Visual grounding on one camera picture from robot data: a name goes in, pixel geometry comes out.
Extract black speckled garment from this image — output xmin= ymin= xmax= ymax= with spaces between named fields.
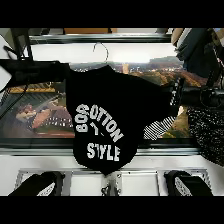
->
xmin=186 ymin=105 xmax=224 ymax=168

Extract black cable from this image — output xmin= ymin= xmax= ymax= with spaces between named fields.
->
xmin=0 ymin=79 xmax=32 ymax=120

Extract silver clothes hanger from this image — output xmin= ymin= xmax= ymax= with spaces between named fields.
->
xmin=92 ymin=41 xmax=110 ymax=65

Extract heap of clothes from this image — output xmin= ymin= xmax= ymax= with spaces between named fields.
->
xmin=170 ymin=28 xmax=224 ymax=80

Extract silver frame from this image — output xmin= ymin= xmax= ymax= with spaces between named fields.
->
xmin=0 ymin=32 xmax=224 ymax=197

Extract black and white striped garment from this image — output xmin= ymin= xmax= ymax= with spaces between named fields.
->
xmin=143 ymin=115 xmax=178 ymax=141

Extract black printed T-shirt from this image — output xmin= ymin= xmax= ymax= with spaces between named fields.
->
xmin=64 ymin=64 xmax=175 ymax=176

